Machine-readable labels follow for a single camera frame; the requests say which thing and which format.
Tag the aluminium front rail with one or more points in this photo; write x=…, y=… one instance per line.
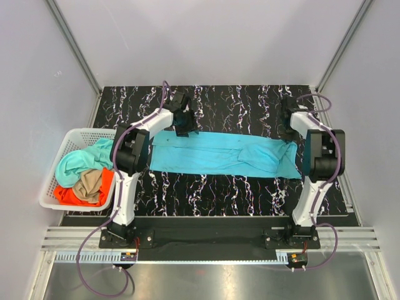
x=69, y=245

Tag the left aluminium frame post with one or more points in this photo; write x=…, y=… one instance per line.
x=73, y=45

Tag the right small connector board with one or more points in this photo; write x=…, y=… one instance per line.
x=298, y=258

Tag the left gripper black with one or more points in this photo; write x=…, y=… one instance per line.
x=186, y=124

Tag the aluminium frame post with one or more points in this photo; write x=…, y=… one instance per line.
x=73, y=45
x=345, y=42

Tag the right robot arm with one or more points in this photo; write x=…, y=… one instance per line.
x=323, y=161

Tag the beige t shirt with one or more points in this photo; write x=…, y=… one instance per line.
x=87, y=187

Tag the teal green t shirt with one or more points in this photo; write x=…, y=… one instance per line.
x=96, y=156

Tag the left small connector board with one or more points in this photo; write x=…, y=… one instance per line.
x=129, y=256

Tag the small connector board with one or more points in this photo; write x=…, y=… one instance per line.
x=129, y=256
x=298, y=258

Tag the bright blue t shirt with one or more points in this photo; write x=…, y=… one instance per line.
x=213, y=153

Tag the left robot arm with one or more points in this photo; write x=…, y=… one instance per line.
x=129, y=155

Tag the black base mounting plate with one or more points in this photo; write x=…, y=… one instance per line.
x=206, y=230

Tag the orange t shirt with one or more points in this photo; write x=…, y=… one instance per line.
x=65, y=196

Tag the white plastic laundry basket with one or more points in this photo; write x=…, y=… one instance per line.
x=74, y=139

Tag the right aluminium frame post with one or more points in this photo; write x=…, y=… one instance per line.
x=345, y=42

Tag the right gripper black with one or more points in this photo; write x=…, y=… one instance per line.
x=287, y=132

